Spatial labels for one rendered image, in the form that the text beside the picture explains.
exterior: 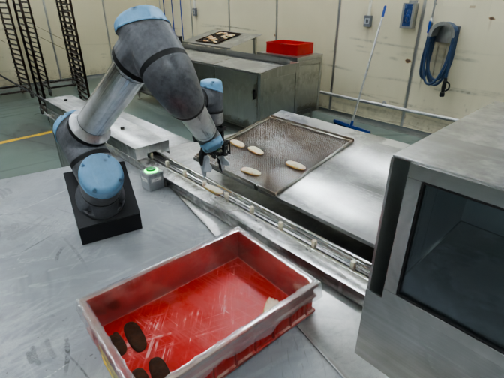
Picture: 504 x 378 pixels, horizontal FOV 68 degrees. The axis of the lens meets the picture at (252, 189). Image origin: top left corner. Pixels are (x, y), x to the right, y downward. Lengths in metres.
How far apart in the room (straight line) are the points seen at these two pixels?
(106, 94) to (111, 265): 0.51
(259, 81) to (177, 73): 3.30
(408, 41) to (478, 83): 0.91
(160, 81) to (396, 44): 4.38
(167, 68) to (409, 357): 0.76
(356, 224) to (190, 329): 0.60
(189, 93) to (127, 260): 0.59
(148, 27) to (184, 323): 0.68
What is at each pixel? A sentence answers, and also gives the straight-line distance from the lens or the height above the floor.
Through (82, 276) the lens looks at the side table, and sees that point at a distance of 1.21.
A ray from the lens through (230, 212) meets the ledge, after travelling 1.31.
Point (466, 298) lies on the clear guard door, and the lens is 0.72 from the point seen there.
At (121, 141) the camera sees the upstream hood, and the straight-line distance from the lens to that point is 1.89.
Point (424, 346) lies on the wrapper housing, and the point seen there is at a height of 0.96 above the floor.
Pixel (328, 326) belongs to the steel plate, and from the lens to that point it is 0.99.
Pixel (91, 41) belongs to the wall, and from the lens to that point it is 8.71.
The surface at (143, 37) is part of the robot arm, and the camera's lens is 0.88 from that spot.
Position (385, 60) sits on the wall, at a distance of 5.13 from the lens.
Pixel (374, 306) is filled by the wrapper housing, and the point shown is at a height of 0.98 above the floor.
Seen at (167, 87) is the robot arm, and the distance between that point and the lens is 0.84.
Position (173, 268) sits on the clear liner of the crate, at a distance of 1.03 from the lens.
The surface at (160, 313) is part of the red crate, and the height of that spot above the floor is 0.82.
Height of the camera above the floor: 1.54
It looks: 28 degrees down
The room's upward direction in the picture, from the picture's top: straight up
